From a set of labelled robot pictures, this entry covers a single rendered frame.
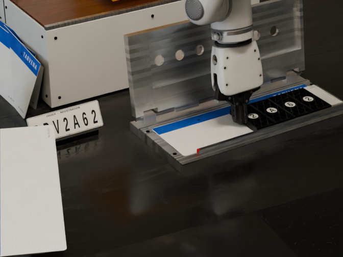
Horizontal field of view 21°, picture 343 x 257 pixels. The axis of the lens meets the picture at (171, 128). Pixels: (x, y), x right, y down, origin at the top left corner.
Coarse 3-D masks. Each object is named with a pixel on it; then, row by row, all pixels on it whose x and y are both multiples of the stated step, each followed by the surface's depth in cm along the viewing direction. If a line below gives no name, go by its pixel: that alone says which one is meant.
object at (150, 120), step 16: (272, 80) 208; (288, 80) 210; (304, 80) 210; (256, 96) 204; (144, 112) 194; (160, 112) 194; (176, 112) 198; (192, 112) 197; (336, 112) 197; (144, 128) 191; (288, 128) 191; (304, 128) 192; (320, 128) 195; (160, 144) 185; (240, 144) 185; (256, 144) 187; (272, 144) 189; (176, 160) 180; (192, 160) 180; (208, 160) 182; (224, 160) 184
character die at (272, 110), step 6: (258, 102) 199; (264, 102) 199; (270, 102) 199; (258, 108) 197; (264, 108) 197; (270, 108) 196; (276, 108) 197; (282, 108) 196; (264, 114) 194; (270, 114) 195; (276, 114) 195; (282, 114) 195; (288, 114) 194; (276, 120) 193; (282, 120) 192
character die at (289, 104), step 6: (276, 96) 202; (282, 96) 201; (288, 96) 202; (276, 102) 199; (282, 102) 199; (288, 102) 199; (294, 102) 199; (300, 102) 199; (288, 108) 197; (294, 108) 197; (300, 108) 197; (306, 108) 197; (294, 114) 195; (300, 114) 194; (306, 114) 195
